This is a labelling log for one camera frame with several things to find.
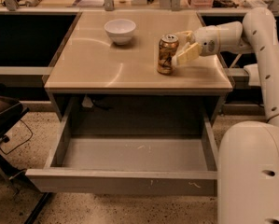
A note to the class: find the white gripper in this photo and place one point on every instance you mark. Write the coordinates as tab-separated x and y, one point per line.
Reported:
206	40

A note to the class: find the orange soda can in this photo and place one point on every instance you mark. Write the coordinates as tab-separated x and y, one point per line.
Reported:
168	46

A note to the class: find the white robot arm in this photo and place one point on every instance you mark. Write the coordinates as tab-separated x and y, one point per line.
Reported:
248	156

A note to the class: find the grey open top drawer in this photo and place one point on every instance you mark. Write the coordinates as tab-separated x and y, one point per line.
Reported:
138	146

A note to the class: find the white office chair seat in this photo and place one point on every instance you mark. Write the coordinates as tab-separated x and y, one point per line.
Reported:
253	74

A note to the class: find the white ceramic bowl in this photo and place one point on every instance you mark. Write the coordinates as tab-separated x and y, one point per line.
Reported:
120	31

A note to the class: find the beige top cabinet desk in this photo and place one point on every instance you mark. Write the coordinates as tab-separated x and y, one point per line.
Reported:
90	63

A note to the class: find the dark chair at left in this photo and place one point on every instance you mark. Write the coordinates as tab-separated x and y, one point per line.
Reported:
11	111

